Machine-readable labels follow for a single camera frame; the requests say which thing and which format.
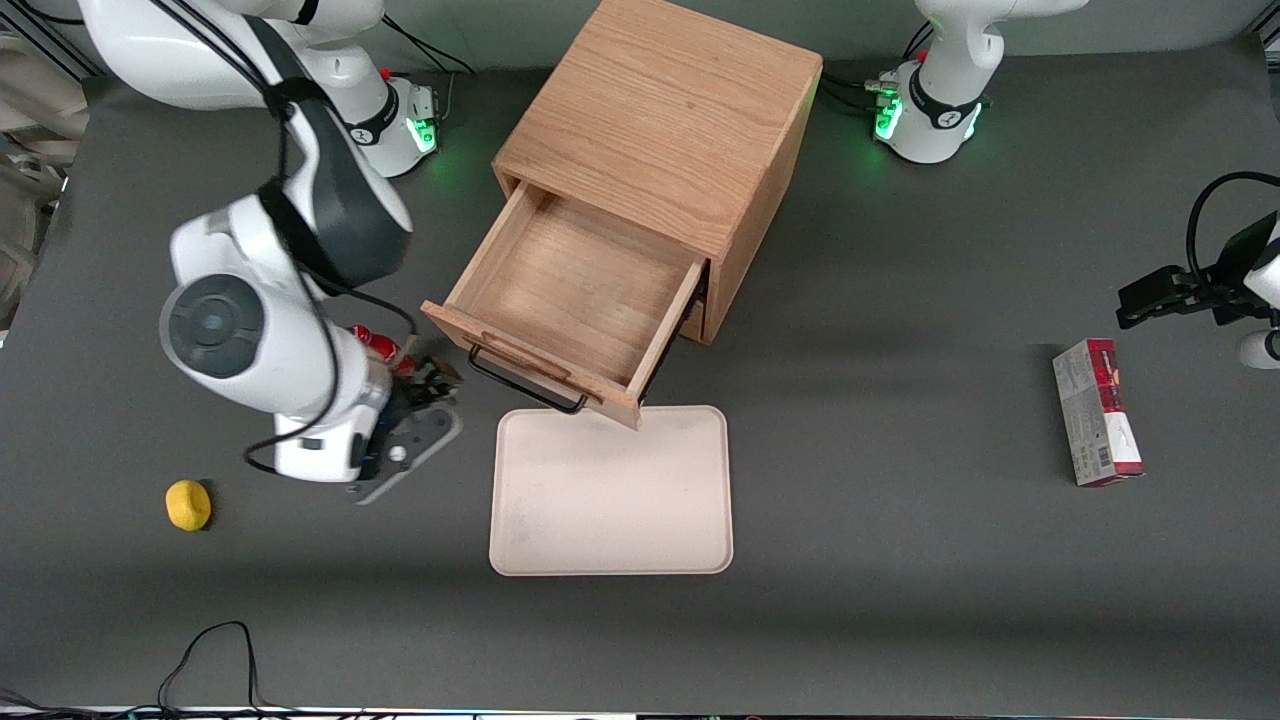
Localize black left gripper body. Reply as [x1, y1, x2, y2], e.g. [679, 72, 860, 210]
[1190, 212, 1280, 327]

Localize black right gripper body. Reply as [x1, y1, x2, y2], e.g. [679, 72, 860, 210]
[358, 362, 453, 477]

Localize black metal drawer handle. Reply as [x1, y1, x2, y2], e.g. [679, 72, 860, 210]
[467, 345, 590, 416]

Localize oak wooden drawer cabinet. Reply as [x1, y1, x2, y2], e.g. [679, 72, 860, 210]
[492, 0, 824, 346]

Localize red soda bottle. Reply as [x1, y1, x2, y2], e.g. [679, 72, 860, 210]
[349, 324, 403, 369]

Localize grey and red carton box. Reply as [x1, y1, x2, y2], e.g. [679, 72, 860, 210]
[1051, 338, 1146, 488]

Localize beige plastic tray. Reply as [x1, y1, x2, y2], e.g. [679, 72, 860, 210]
[488, 404, 735, 577]

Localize yellow lemon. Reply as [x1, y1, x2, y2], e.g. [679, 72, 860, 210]
[165, 479, 213, 533]

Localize grey wrist camera mount plate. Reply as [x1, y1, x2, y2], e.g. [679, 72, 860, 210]
[346, 407, 464, 506]

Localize black left gripper cable loop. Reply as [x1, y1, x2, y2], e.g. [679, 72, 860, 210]
[1186, 171, 1280, 297]

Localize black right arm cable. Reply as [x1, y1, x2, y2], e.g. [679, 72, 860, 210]
[150, 0, 418, 477]

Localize black cable on table edge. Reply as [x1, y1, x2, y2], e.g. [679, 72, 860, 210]
[0, 621, 301, 717]

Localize black right arm base cables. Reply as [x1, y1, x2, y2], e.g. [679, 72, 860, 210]
[380, 15, 478, 129]

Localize black arm base cables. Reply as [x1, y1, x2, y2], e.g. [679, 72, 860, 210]
[380, 15, 478, 129]
[818, 20, 937, 117]

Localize black left arm base cables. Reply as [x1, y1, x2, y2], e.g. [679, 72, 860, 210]
[818, 20, 937, 117]

